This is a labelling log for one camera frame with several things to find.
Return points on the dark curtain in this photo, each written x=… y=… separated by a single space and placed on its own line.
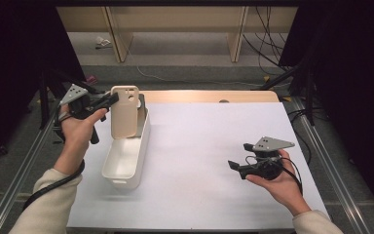
x=354 y=81
x=16 y=65

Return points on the wooden shelf unit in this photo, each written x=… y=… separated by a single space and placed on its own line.
x=175 y=19

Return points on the white crumpled item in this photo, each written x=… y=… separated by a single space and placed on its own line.
x=102 y=42

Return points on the person's left hand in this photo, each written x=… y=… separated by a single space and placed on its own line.
x=76 y=133

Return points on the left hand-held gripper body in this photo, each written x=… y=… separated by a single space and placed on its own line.
x=78 y=102

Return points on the clear phone case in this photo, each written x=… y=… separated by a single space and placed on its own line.
x=142 y=112

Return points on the person's right hand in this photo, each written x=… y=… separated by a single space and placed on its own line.
x=285 y=187

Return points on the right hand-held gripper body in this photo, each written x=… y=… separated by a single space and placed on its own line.
x=268 y=165

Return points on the metal floor rail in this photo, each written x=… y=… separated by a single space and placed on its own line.
x=334 y=175
x=16 y=182

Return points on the pink small object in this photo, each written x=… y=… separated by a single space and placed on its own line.
x=91 y=79

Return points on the wooden table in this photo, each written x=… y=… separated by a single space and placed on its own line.
x=191 y=96

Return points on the beige phone case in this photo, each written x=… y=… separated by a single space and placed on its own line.
x=125 y=113

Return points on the white plastic storage box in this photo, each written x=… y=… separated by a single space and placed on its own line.
x=125 y=159

